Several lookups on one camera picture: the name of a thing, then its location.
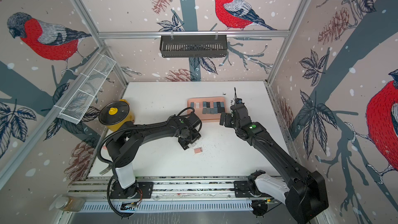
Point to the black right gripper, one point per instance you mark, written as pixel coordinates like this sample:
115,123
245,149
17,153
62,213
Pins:
229,116

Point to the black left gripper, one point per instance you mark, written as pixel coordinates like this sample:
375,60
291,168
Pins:
197,136

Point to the pink eraser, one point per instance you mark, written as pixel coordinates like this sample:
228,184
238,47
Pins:
198,150

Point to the pink plastic storage tray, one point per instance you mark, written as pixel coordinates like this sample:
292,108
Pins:
198,111

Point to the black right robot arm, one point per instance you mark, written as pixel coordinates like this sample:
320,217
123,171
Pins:
302,192

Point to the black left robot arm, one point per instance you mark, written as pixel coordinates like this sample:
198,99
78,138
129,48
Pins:
119,149

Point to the yellow electric cooking pot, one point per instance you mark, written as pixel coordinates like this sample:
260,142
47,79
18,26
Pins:
115,114

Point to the glass jar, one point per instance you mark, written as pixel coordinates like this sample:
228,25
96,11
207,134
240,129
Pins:
69,203

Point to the black hanging wire basket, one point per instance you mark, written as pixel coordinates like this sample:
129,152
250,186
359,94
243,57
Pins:
194,46

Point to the green handled fork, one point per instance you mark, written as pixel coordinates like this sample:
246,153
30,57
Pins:
105,171

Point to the white wire mesh shelf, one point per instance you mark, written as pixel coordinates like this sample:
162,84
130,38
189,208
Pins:
88,86

